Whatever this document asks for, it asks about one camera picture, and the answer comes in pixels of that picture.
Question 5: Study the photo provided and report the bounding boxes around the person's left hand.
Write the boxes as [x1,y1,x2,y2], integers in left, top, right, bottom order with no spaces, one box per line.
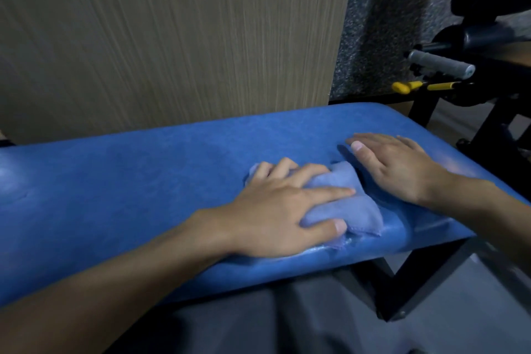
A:
[225,157,356,259]

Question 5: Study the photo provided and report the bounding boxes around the person's right hand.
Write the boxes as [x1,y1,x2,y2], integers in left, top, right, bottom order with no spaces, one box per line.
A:
[346,132,449,207]

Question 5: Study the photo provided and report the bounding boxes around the blue cleaning cloth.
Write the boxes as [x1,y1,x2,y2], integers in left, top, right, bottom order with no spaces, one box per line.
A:
[244,160,383,250]

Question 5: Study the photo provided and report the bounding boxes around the person's left forearm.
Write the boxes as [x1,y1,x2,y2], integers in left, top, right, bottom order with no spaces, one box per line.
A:
[0,206,235,354]

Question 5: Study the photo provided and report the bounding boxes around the person's right forearm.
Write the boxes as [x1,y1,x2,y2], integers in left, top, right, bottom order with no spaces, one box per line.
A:
[429,170,531,269]

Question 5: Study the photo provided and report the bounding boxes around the yellow adjustment pin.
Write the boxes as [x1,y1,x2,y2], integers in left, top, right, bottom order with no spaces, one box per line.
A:
[392,80,462,95]

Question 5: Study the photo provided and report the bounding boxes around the black roller pad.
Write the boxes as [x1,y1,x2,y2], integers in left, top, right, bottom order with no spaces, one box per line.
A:
[431,23,531,53]

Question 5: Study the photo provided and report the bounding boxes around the blue padded bench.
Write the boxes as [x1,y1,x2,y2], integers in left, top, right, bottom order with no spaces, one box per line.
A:
[0,102,531,309]

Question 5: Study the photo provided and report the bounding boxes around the wood grain panel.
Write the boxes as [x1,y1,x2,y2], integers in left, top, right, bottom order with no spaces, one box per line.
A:
[0,0,358,146]

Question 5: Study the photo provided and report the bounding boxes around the grey foam handle grip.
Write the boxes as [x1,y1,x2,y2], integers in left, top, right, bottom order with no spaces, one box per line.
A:
[408,49,476,78]

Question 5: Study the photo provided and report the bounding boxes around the black exercise machine frame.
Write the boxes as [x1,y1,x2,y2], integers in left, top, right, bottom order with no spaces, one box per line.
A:
[404,40,531,217]

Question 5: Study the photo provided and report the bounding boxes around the black metal bench frame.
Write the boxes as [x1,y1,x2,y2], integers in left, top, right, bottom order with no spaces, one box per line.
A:
[353,238,482,322]

